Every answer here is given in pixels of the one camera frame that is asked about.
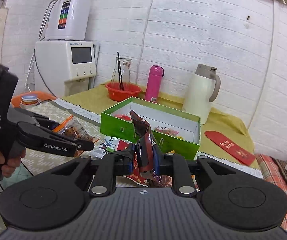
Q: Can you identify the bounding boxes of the grey zigzag patterned tablecloth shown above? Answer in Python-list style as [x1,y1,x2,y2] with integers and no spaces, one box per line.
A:
[0,99,261,188]

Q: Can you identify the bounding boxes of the glass carafe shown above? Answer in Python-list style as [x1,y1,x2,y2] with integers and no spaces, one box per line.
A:
[111,57,132,90]

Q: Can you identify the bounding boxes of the grey appliance cable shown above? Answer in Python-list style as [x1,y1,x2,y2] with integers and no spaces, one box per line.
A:
[33,47,59,98]

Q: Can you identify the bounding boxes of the white green snack packet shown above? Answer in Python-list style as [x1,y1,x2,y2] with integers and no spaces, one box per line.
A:
[99,137,121,158]

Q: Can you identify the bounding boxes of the orange plastic basin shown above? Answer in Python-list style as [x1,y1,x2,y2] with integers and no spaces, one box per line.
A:
[11,91,56,108]

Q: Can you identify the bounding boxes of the white water ionizer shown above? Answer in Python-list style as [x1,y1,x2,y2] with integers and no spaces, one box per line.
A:
[45,0,91,41]

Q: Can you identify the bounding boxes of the red envelope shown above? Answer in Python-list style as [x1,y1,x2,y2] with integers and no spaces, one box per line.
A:
[204,130,256,166]

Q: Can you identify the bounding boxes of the dark red snack packet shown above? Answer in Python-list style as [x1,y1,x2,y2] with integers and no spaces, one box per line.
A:
[130,110,162,180]

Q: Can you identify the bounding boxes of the orange clear bread packet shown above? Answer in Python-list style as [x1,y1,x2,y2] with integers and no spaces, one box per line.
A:
[52,115,101,145]

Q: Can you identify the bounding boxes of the white ionizer hoses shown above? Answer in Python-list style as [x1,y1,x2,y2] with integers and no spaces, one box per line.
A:
[39,0,59,41]

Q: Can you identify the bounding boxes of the green cardboard box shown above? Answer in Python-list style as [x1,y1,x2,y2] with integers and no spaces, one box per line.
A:
[100,96,201,160]

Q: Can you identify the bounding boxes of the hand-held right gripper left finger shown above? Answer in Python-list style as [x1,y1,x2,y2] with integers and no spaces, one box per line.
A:
[59,142,136,197]

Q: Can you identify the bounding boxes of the black straw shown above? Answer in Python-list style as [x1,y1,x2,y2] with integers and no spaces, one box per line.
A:
[117,52,123,90]

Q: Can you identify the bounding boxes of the white appliance with screen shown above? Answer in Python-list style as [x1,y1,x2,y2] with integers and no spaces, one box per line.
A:
[34,40,97,98]

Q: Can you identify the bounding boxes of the cream thermal jug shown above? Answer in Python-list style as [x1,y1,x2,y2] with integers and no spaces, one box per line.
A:
[182,64,221,125]

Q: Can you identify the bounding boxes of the large red snack pouch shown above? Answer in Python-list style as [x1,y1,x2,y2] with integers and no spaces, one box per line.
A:
[116,140,150,187]

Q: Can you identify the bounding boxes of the checkered patterned blanket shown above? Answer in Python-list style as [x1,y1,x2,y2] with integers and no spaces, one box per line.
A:
[256,152,287,205]

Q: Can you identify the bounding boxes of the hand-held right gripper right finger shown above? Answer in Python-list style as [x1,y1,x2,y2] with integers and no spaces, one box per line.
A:
[151,145,236,197]

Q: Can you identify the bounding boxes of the orange white snack packet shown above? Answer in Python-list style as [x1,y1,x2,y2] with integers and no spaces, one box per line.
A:
[154,126,184,140]

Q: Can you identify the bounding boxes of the thin white wall cable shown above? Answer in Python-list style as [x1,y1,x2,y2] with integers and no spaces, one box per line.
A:
[248,0,277,130]

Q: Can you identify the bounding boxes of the yellow tablecloth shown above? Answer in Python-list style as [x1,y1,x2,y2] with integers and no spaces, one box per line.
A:
[59,84,261,170]

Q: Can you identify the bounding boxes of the jar with blue lid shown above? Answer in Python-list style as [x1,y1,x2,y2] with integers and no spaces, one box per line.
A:
[21,94,38,106]

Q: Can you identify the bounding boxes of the red plastic basket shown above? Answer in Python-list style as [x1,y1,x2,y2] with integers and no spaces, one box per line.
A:
[105,81,142,102]

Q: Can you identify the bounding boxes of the pink thermos bottle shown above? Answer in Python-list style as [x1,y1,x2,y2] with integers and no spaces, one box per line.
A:
[144,65,164,102]

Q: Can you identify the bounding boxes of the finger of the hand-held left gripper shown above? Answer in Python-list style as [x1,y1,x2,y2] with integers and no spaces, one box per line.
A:
[34,115,60,131]
[59,135,95,152]

